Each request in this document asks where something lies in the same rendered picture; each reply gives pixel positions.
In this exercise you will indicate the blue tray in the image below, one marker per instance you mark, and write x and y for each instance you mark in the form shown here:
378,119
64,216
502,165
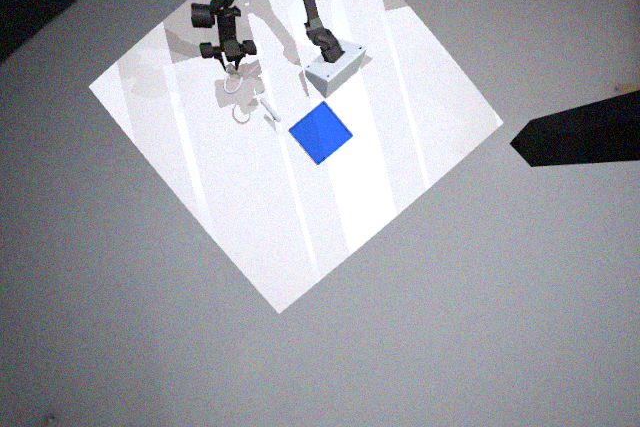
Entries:
321,132

